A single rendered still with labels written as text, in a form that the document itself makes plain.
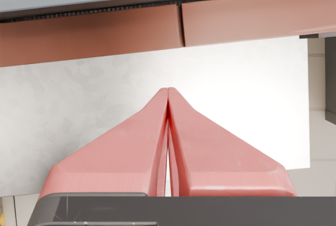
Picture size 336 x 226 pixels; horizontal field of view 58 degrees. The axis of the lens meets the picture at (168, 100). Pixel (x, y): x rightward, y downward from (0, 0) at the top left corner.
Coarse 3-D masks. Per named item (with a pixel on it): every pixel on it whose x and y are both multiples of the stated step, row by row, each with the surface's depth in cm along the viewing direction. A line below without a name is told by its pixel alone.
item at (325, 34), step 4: (324, 32) 33; (328, 32) 33; (332, 32) 33; (300, 36) 37; (304, 36) 36; (308, 36) 35; (312, 36) 34; (316, 36) 33; (320, 36) 33; (324, 36) 33; (328, 36) 33
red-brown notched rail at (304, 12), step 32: (224, 0) 28; (256, 0) 28; (288, 0) 27; (320, 0) 27; (0, 32) 28; (32, 32) 28; (64, 32) 28; (96, 32) 28; (128, 32) 28; (160, 32) 28; (192, 32) 28; (224, 32) 28; (256, 32) 28; (288, 32) 28; (320, 32) 28; (0, 64) 29
